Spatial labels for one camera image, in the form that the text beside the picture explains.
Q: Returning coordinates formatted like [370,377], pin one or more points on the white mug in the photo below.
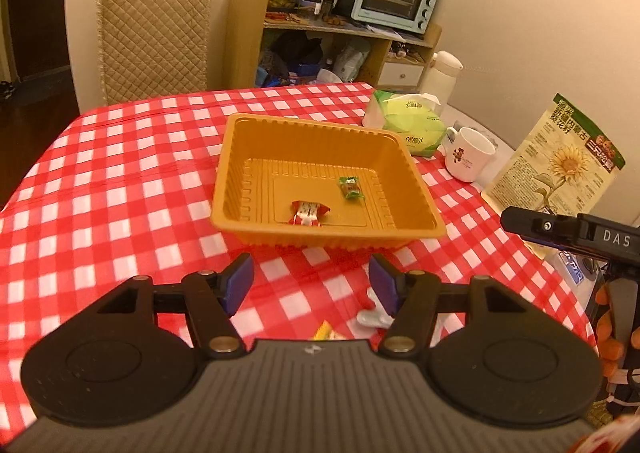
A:
[467,155]

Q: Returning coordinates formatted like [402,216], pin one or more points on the yellow candy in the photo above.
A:
[325,332]

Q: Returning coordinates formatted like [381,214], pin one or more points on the green candy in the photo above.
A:
[350,187]

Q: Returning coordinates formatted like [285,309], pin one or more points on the orange plastic tray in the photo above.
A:
[240,183]

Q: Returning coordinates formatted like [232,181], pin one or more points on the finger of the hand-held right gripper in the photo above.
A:
[530,223]

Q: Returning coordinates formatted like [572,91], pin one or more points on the white thermos jug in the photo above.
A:
[440,78]

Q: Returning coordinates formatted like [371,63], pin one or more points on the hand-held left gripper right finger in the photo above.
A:
[384,285]

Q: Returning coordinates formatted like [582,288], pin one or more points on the white drawer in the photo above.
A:
[402,74]

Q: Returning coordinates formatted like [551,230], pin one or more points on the black bag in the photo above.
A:
[297,53]

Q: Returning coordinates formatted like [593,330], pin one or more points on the sunflower print bag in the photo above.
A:
[560,158]

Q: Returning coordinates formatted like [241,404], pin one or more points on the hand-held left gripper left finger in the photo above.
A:
[239,283]

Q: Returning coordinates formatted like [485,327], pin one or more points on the dark wooden door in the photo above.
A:
[30,23]

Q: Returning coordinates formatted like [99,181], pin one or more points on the red white checkered tablecloth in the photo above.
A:
[125,183]

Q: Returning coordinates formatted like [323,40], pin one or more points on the green tissue pack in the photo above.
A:
[410,123]

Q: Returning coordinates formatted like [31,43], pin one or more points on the white plastic bag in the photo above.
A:
[350,63]

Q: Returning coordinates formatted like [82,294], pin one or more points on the white packet blue print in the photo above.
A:
[570,268]

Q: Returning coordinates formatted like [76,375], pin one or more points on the red white candy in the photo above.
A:
[307,214]

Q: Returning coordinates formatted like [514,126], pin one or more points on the wooden shelf unit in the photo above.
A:
[245,33]

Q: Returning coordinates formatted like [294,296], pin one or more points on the beige quilted chair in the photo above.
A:
[155,33]

